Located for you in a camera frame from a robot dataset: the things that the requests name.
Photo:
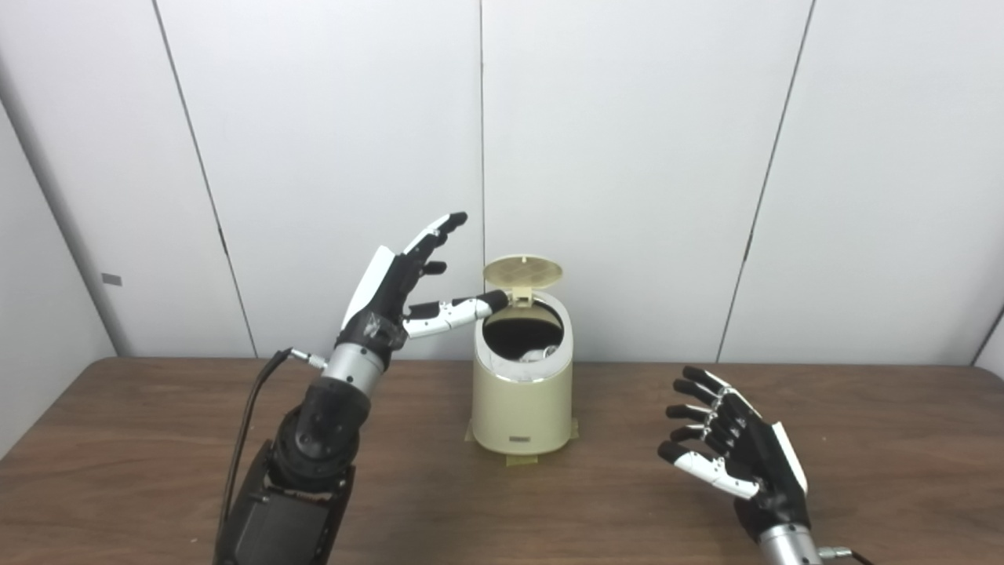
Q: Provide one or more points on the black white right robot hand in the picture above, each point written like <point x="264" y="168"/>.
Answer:
<point x="765" y="463"/>

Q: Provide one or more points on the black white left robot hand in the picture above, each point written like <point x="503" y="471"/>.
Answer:
<point x="388" y="294"/>

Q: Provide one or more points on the cream round bin lid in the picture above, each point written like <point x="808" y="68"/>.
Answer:
<point x="523" y="271"/>

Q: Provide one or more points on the small white plastic bottle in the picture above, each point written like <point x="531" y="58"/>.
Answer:
<point x="541" y="355"/>

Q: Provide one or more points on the cream-colored bin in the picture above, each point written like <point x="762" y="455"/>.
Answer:
<point x="522" y="412"/>

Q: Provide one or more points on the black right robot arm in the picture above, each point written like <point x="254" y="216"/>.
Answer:
<point x="788" y="548"/>

